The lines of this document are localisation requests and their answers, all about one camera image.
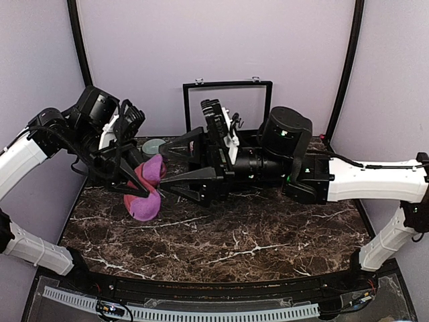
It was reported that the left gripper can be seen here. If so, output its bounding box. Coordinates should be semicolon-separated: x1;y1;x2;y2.
73;119;157;197

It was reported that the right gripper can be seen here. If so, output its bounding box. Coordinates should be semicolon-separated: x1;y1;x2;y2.
158;126;290;208

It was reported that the maroon striped sock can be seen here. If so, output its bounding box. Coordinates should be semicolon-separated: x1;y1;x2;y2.
123;154;166;221

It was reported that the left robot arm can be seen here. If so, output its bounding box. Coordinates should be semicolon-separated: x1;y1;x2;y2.
1;101;150;292

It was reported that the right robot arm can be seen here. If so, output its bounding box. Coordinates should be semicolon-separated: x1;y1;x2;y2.
160;127;428;291

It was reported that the right celadon bowl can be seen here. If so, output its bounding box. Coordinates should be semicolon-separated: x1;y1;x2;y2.
141;138;166;158

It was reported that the black display case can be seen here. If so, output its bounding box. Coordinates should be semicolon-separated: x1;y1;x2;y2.
182;76;286;195

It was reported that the small circuit board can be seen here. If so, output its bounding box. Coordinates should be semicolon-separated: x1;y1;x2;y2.
95;301;125;317

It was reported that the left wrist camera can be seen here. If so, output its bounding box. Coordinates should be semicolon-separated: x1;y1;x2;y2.
76;86;119;127

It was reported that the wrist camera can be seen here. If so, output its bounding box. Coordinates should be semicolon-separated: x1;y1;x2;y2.
259;106;312;158
76;86;119;127

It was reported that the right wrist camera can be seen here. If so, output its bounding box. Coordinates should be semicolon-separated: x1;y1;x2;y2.
259;106;312;158

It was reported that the white slotted cable duct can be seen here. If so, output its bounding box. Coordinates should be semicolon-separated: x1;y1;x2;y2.
42;286;320;321

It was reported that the left black frame post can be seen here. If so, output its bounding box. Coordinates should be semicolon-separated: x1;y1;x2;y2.
66;0;93;87

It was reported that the black frame post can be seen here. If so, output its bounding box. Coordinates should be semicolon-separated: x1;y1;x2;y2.
66;0;93;87
324;0;365;145

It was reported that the black front rail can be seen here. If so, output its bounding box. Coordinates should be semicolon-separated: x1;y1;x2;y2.
38;259;399;302

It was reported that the right black frame post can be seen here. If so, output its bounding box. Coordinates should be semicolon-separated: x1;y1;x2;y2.
324;0;365;145

